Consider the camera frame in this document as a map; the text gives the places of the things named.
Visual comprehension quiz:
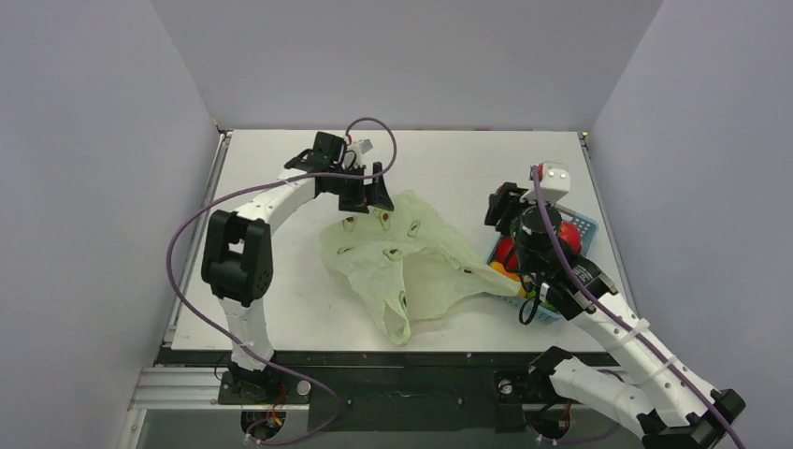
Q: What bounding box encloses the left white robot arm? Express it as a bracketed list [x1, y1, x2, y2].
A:
[201, 132, 394, 402]

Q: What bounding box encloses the red fake apple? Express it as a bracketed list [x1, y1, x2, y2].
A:
[494, 237, 518, 271]
[557, 221, 583, 254]

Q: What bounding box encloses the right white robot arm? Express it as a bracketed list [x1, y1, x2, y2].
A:
[484, 182, 746, 448]

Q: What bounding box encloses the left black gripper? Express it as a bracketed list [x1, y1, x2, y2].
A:
[329, 163, 393, 214]

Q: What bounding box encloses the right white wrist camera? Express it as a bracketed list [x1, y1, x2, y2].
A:
[538, 161, 571, 205]

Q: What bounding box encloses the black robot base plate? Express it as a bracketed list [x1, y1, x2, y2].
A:
[133, 348, 570, 436]

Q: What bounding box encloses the purple cable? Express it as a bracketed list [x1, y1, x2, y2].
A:
[529, 165, 744, 449]
[166, 117, 399, 447]

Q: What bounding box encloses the blue plastic basket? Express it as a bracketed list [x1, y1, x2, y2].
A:
[486, 205, 598, 325]

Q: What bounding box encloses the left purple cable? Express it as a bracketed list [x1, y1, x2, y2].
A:
[166, 117, 399, 447]

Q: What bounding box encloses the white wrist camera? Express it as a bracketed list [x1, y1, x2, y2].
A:
[538, 161, 571, 205]
[348, 138, 373, 165]

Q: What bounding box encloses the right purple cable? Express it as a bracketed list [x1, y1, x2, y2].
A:
[529, 165, 744, 449]

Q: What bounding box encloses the pale green plastic bag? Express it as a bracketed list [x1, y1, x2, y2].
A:
[319, 190, 521, 345]

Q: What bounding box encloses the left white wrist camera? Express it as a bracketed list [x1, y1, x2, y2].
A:
[348, 138, 373, 165]

